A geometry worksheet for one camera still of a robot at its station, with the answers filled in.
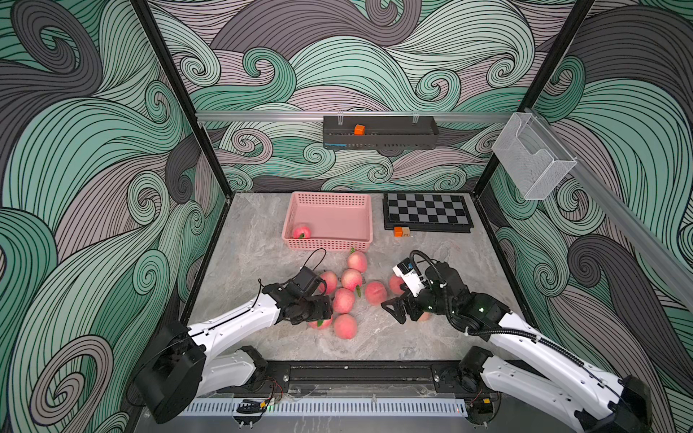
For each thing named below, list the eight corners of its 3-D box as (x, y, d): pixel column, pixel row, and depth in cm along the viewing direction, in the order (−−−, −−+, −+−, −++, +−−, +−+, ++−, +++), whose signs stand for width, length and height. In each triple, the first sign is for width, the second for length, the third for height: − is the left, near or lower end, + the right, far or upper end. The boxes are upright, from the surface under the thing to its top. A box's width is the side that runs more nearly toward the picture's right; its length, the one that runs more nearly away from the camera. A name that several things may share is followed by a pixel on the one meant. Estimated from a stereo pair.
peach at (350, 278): (337, 283, 93) (337, 275, 89) (349, 271, 96) (349, 264, 92) (350, 295, 91) (351, 288, 86) (362, 283, 93) (363, 275, 89)
